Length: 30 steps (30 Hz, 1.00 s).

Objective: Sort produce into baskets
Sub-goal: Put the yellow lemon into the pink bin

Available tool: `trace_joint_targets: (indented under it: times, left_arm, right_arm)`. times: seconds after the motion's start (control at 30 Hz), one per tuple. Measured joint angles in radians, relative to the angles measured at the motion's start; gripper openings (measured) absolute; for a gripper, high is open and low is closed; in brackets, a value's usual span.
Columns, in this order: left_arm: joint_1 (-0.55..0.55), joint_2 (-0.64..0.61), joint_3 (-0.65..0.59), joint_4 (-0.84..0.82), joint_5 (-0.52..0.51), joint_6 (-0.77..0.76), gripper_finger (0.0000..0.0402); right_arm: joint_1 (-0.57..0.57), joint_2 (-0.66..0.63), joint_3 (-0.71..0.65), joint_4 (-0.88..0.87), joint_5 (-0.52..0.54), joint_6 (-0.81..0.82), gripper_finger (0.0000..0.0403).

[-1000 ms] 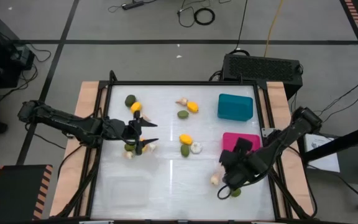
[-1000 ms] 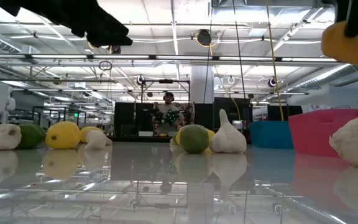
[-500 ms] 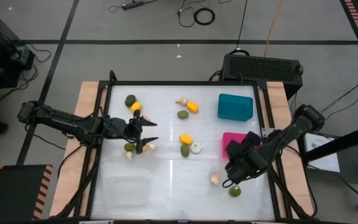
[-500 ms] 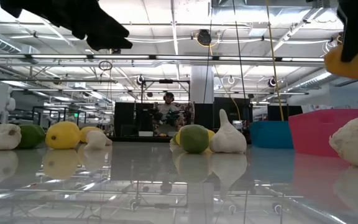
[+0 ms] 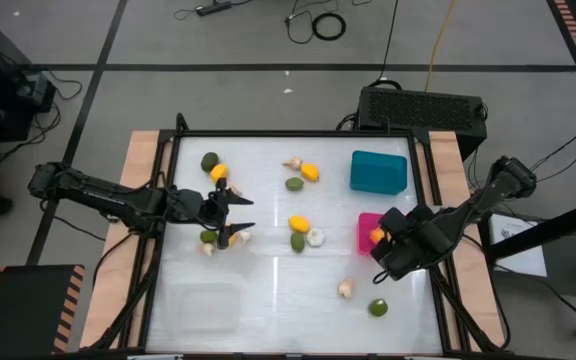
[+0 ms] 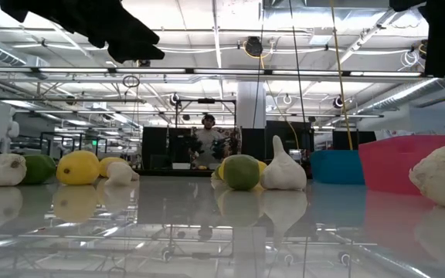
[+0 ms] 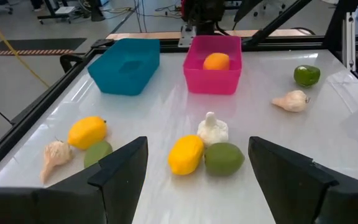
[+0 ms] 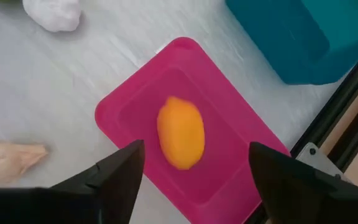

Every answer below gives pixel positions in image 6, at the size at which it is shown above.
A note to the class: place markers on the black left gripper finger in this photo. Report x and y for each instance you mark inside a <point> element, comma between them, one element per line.
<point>137,52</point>
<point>122,23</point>

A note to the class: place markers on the white garlic bulb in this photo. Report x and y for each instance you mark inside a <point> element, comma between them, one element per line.
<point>120,173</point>
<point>282,173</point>

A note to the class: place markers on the green lime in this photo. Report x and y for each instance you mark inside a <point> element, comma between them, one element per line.
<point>215,173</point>
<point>41,170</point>
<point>241,172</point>

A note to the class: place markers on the large garlic bulb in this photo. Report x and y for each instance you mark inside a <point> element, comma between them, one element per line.
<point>439,181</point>

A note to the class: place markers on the long overhead light bar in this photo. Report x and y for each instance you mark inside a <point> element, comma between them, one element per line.
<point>149,70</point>

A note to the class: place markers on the black partition panel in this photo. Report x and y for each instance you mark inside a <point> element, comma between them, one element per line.
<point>155,143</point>
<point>253,143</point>
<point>361,141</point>

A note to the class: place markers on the person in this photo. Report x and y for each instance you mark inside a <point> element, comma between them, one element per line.
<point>207,143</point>

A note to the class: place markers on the white building column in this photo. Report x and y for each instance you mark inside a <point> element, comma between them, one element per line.
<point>251,108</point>

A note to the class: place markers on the red patterned board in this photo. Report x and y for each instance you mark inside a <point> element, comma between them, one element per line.
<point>235,139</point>

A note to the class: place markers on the blue plastic basket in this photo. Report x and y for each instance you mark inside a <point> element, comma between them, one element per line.
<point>336,168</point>

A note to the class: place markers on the pink plastic basket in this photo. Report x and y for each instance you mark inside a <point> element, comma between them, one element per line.
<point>384,166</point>

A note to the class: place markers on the silver ceiling duct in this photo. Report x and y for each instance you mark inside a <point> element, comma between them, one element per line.
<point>400,94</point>

